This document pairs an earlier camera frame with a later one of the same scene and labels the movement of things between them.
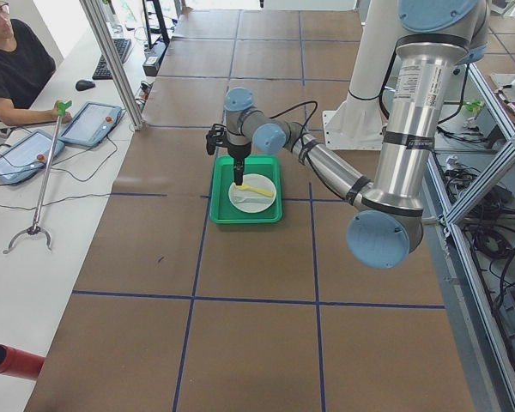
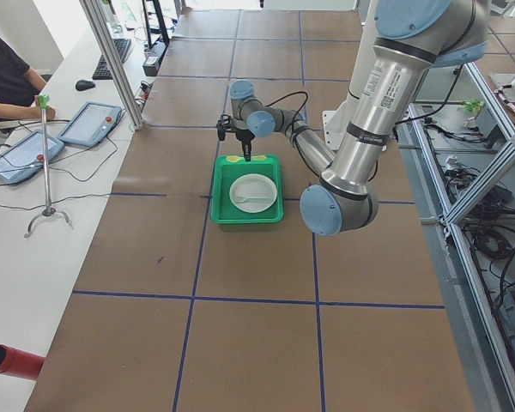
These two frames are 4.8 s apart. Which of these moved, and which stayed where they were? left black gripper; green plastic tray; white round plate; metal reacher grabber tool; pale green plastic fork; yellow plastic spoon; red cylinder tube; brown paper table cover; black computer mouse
Moved: metal reacher grabber tool; left black gripper; yellow plastic spoon
Stayed: black computer mouse; brown paper table cover; red cylinder tube; pale green plastic fork; white round plate; green plastic tray
